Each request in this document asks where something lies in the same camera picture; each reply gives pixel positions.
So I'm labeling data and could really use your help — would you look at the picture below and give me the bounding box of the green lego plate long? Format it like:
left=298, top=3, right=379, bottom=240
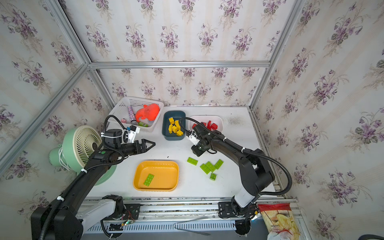
left=200, top=164, right=211, bottom=175

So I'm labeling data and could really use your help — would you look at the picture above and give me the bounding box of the white perforated basket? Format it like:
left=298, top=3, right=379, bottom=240
left=109, top=97, right=164, bottom=133

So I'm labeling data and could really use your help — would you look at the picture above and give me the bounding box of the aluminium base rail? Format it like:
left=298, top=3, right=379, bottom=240
left=74, top=196, right=301, bottom=235

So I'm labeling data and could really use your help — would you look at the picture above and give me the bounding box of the green desk fan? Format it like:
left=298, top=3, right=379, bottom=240
left=49, top=125, right=102, bottom=174

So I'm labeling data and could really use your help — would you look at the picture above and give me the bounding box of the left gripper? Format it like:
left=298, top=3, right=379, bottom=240
left=114, top=139, right=155, bottom=158

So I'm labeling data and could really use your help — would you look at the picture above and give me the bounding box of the yellow plastic tray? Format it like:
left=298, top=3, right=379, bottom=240
left=133, top=160, right=179, bottom=192

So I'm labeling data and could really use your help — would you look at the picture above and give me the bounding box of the red toy in basket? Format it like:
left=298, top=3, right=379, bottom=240
left=136, top=104, right=160, bottom=122

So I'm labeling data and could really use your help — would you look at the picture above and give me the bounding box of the green marker in basket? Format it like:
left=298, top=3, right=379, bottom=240
left=138, top=122, right=149, bottom=128

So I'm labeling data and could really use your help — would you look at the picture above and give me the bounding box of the white plastic tray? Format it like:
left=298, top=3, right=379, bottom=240
left=191, top=115, right=224, bottom=132

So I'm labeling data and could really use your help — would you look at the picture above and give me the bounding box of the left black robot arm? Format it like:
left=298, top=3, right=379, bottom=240
left=31, top=115, right=156, bottom=240

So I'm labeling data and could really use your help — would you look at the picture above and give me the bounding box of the snack bag red top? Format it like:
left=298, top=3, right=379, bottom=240
left=258, top=203, right=301, bottom=240

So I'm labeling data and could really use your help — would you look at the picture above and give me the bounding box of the small green lego brick bottom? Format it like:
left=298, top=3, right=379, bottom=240
left=210, top=173, right=217, bottom=181

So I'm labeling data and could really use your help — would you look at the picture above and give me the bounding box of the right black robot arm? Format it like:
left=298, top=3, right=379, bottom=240
left=186, top=123, right=293, bottom=235

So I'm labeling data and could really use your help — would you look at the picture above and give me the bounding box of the purple bottle in basket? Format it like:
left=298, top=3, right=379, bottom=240
left=127, top=106, right=136, bottom=123

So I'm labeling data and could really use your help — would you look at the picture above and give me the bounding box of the dark blue plastic tray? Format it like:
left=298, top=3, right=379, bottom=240
left=162, top=111, right=186, bottom=141

